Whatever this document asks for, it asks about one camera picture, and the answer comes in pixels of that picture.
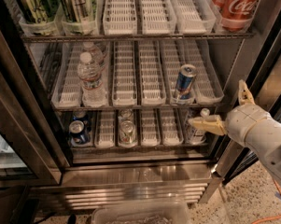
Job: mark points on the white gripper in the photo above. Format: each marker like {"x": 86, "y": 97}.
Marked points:
{"x": 242, "y": 120}

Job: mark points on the blue silver energy drink can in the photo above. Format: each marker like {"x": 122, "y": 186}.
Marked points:
{"x": 185, "y": 79}

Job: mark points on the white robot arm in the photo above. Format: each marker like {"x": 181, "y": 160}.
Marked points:
{"x": 264, "y": 139}

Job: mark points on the middle shelf white tray rightmost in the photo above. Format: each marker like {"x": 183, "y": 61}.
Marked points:
{"x": 207, "y": 87}

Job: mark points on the shelf white tray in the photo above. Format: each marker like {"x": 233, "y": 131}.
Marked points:
{"x": 124, "y": 92}
{"x": 67, "y": 92}
{"x": 157, "y": 17}
{"x": 120, "y": 17}
{"x": 151, "y": 79}
{"x": 207, "y": 87}
{"x": 193, "y": 16}

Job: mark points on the brown tea bottle white cap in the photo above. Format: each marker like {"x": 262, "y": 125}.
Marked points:
{"x": 195, "y": 136}

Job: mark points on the fridge glass door right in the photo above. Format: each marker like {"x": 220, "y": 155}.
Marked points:
{"x": 265, "y": 84}

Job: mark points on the front clear water bottle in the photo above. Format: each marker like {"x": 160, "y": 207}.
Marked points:
{"x": 90, "y": 76}

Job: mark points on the clear water bottle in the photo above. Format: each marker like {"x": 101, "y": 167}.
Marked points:
{"x": 95, "y": 52}
{"x": 90, "y": 76}

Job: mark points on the stainless steel display fridge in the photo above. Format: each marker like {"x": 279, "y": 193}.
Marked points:
{"x": 36, "y": 152}

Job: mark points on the rear clear water bottle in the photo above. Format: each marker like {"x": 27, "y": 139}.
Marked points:
{"x": 95, "y": 52}

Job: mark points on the middle shelf white tray leftmost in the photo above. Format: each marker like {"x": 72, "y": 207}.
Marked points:
{"x": 67, "y": 92}

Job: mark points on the silver soda can rear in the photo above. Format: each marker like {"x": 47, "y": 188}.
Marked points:
{"x": 126, "y": 114}

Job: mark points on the silver soda can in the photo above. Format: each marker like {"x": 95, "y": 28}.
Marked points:
{"x": 126, "y": 114}
{"x": 127, "y": 134}

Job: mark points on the silver soda can front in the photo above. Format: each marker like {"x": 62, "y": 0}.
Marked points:
{"x": 127, "y": 134}

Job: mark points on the red cola can front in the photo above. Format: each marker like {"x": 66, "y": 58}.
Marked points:
{"x": 236, "y": 13}

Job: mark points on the clear plastic bin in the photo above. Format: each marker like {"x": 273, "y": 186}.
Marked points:
{"x": 143, "y": 212}

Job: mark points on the blue soda can rear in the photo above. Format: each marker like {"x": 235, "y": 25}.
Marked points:
{"x": 84, "y": 117}

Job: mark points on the blue soda can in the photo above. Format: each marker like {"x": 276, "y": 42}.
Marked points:
{"x": 79, "y": 133}
{"x": 84, "y": 117}

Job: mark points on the blue soda can front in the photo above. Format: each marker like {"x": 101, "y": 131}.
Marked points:
{"x": 79, "y": 133}

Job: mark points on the green tall can right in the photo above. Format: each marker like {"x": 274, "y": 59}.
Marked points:
{"x": 79, "y": 14}

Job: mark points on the green tall can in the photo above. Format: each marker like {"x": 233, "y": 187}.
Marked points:
{"x": 79, "y": 14}
{"x": 39, "y": 17}

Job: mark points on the green tall can left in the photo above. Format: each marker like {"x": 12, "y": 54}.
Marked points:
{"x": 39, "y": 17}

